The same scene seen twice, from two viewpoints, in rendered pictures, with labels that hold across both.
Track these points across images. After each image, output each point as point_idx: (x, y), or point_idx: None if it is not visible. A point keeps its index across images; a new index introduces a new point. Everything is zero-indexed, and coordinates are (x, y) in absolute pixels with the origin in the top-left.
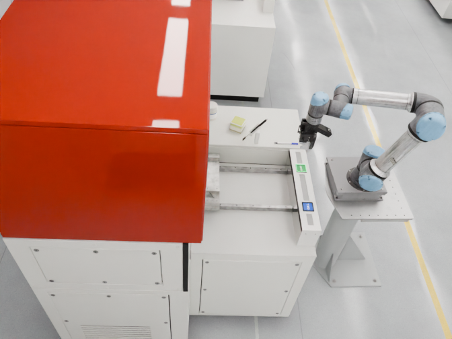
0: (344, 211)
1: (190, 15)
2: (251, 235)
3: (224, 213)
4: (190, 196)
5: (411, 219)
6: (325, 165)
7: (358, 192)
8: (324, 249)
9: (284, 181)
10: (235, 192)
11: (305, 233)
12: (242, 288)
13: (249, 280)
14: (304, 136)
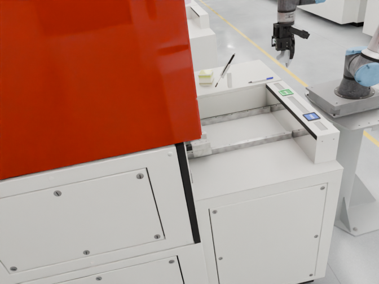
0: (348, 124)
1: None
2: (258, 168)
3: (219, 156)
4: (166, 32)
5: None
6: (307, 96)
7: (355, 101)
8: None
9: (272, 118)
10: (223, 137)
11: (321, 140)
12: (264, 245)
13: (270, 230)
14: (281, 42)
